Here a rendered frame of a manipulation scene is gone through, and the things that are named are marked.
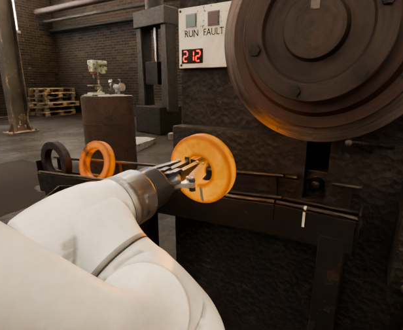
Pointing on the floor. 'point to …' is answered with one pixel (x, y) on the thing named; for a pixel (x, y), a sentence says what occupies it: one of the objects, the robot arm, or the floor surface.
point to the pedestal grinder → (116, 87)
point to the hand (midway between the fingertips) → (201, 161)
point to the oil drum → (110, 128)
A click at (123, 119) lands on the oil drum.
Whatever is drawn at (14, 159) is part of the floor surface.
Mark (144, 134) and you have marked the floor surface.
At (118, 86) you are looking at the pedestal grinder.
